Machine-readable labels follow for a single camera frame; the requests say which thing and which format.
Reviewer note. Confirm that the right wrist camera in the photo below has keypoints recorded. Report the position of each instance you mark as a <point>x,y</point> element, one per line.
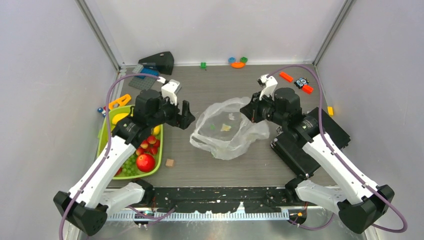
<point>268,84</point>

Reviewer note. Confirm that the yellow fake banana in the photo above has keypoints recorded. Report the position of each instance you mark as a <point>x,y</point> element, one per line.
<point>156,130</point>

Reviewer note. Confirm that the red fake lychee bunch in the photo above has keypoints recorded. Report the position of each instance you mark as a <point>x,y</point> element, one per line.
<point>149,146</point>

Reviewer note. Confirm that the red toy brick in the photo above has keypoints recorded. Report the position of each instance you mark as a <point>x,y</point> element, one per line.
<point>307,89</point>

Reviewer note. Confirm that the small wooden cube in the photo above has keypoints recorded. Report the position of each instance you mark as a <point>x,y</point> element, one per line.
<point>170,163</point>

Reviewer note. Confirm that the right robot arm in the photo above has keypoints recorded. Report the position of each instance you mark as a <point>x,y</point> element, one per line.
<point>310,145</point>

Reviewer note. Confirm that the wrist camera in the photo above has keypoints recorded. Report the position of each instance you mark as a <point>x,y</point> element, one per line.
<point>268,84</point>
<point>170,89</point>

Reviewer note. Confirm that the orange toy bar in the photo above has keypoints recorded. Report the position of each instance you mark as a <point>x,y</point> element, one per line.
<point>286,76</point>

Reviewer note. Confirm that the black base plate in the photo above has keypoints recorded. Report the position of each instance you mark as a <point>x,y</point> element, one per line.
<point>220,200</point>

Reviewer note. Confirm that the green plastic tray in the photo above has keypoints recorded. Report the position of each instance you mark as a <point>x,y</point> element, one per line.
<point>103,140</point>

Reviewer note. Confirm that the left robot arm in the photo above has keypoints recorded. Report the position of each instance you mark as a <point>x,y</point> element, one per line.
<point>84,205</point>

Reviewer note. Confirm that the grey toy baseplate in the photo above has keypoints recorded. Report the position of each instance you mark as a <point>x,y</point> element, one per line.
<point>140,83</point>

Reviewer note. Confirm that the green fake grapes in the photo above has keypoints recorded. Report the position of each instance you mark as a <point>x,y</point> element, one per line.
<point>129,167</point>

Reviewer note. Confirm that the orange yellow toy tool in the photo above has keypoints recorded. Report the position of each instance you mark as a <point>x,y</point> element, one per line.
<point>119,102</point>

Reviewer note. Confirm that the black wedge block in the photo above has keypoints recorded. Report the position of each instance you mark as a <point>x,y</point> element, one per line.
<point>162,62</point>

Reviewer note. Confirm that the clear printed plastic bag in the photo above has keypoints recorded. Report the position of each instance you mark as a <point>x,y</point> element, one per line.
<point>225,132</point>

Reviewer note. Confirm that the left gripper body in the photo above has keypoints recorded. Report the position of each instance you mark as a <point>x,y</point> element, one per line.
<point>169,112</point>

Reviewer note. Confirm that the yellow toy block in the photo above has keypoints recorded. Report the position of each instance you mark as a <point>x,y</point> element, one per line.
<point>330,111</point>

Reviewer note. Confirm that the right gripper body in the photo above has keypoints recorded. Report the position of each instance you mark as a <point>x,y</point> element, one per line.
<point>265,109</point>

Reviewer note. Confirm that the red fake apple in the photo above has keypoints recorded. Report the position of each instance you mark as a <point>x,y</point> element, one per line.
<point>145,162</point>

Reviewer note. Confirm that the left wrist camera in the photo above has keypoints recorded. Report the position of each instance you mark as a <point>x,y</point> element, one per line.
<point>170,89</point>

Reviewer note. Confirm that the grey small toy brick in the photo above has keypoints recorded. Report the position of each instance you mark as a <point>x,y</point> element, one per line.
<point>138,69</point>

